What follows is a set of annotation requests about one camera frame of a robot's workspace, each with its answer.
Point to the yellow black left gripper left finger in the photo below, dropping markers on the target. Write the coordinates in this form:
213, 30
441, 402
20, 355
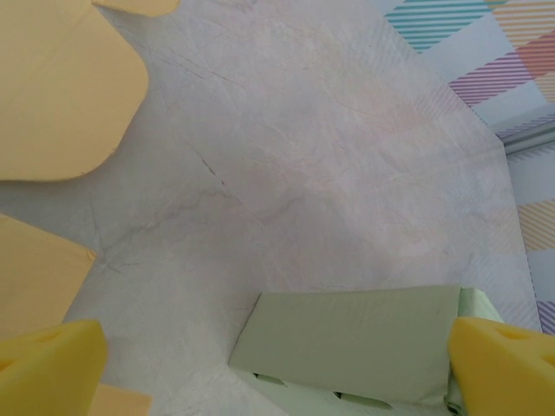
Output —
47, 372

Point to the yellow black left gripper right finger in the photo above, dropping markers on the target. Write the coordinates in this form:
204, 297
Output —
503, 372

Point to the green paper box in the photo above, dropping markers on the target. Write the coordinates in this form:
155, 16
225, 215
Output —
347, 329

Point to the orange paper box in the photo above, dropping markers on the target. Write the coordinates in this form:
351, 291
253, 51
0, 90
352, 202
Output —
65, 86

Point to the aluminium right corner post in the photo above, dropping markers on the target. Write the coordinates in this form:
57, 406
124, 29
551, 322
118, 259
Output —
533, 138

